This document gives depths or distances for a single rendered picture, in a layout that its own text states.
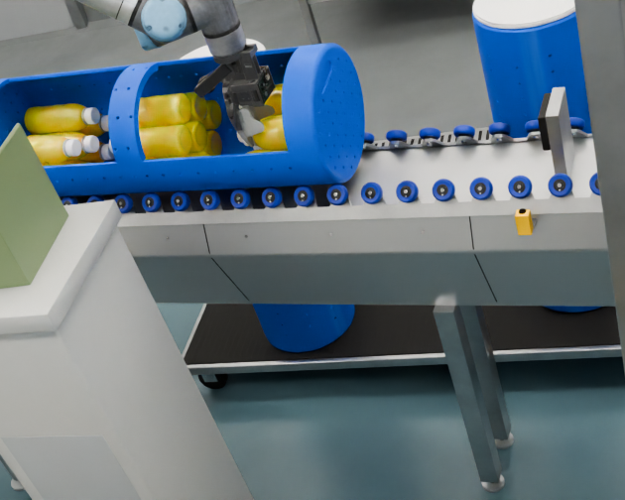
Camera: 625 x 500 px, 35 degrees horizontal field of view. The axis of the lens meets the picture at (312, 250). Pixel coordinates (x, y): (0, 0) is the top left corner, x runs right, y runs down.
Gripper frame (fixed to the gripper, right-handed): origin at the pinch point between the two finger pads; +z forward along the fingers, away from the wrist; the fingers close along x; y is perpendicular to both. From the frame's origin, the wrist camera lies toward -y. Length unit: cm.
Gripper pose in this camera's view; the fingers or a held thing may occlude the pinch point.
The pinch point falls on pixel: (251, 134)
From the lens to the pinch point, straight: 209.7
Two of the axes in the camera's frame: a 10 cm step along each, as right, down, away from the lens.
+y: 9.1, -0.1, -4.1
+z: 2.7, 7.7, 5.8
